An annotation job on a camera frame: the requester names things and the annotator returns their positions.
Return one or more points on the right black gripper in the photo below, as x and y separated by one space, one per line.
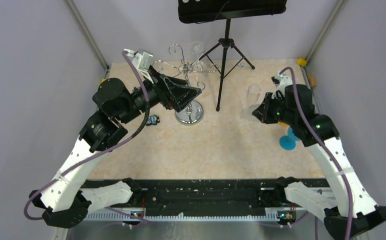
262 112

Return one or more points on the small blue owl toy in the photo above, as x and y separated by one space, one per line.
153 120

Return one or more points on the black music stand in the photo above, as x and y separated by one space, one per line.
202 12

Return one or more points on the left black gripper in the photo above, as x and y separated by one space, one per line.
173 92

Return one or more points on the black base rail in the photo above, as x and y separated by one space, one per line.
196 199

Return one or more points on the clear flute glass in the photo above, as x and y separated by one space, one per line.
251 102

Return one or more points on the blue wine glass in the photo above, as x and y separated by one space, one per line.
288 142

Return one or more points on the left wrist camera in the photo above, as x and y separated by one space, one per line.
141 60

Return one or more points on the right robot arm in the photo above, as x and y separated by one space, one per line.
352 211

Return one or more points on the orange wine glass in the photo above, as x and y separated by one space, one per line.
283 124

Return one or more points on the yellow corner clamp right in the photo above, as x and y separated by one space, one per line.
302 62

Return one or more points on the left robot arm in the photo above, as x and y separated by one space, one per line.
64 200

